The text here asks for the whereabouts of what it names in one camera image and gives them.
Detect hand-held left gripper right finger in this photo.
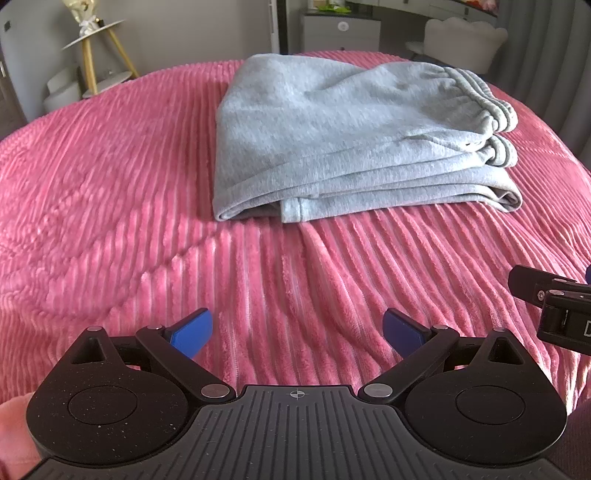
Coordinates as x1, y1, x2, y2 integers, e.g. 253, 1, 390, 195
358, 308, 525, 401

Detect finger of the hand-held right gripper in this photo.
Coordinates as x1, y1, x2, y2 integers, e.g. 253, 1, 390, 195
507, 264, 591, 305

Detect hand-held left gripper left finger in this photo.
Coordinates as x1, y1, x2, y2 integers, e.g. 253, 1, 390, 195
69, 308, 234, 401

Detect grey sweat pants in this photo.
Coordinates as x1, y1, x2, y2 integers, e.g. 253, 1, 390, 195
212, 52, 524, 225

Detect pink ribbed blanket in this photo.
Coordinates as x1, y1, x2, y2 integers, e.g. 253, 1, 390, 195
0, 49, 591, 480

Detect grey curtain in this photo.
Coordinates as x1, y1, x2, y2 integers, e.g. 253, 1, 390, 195
488, 0, 591, 155

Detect white shell-back chair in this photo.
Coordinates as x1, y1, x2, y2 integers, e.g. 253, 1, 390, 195
405, 17, 509, 75

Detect white round bin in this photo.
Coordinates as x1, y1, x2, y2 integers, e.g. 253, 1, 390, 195
43, 66, 87, 112

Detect yellow-legged round side table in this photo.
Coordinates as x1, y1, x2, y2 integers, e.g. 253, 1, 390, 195
61, 18, 140, 99

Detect white bedside cabinet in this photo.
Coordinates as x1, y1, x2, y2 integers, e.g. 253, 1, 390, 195
299, 10, 382, 53

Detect wrapped flower bouquet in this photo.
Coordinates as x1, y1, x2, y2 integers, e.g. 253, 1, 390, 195
61, 0, 101, 38

